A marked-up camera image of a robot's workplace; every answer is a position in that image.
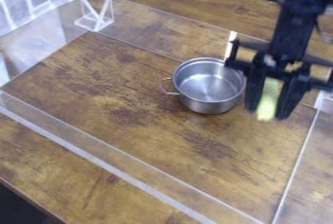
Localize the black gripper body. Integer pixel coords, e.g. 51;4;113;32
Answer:
225;38;333;92

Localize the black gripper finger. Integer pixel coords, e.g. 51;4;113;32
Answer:
245;66;267;111
276;72;311;120

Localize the green handled metal spoon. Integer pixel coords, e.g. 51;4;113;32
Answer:
255;61;305;123

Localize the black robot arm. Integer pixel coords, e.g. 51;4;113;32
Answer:
225;0;333;120

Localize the small steel pot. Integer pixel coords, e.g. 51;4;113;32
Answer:
162;57;247;114

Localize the clear acrylic right barrier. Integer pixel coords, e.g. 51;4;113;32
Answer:
272;93;333;224

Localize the clear acrylic barrier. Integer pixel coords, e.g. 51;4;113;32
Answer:
272;93;333;224
0;91;264;224

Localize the clear acrylic front barrier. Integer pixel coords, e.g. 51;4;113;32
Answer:
0;91;264;224

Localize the clear acrylic triangle bracket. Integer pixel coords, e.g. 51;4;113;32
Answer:
74;0;115;32

